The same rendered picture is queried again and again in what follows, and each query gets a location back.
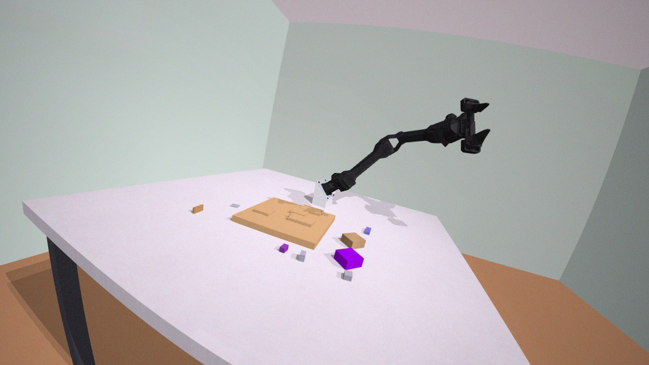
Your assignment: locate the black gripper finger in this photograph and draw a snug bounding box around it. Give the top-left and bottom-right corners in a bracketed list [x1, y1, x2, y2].
[465, 101, 489, 112]
[465, 129, 490, 148]

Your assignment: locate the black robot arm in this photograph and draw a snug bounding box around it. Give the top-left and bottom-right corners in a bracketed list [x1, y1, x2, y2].
[321, 112, 467, 195]

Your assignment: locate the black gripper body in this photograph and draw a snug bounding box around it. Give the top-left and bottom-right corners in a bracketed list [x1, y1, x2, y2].
[455, 98, 481, 154]

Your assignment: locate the tan block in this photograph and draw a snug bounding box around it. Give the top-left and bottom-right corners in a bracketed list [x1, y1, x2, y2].
[341, 232, 366, 249]

